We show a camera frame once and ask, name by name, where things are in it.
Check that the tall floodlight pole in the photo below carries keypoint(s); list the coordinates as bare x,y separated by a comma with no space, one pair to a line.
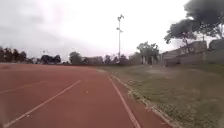
119,40

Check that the row of distant trees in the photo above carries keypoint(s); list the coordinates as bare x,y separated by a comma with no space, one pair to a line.
75,59

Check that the red running track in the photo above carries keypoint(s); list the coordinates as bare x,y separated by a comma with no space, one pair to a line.
83,103

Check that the pale concrete kerb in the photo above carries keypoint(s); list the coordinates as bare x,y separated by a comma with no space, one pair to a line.
150,106

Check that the patchy grass verge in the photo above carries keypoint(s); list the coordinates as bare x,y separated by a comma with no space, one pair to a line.
186,90

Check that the building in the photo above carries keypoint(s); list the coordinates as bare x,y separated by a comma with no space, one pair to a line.
190,48

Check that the large dark tree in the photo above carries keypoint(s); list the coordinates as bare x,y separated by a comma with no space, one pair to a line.
203,13

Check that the grey boundary wall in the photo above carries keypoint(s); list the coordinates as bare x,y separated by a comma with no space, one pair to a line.
196,59

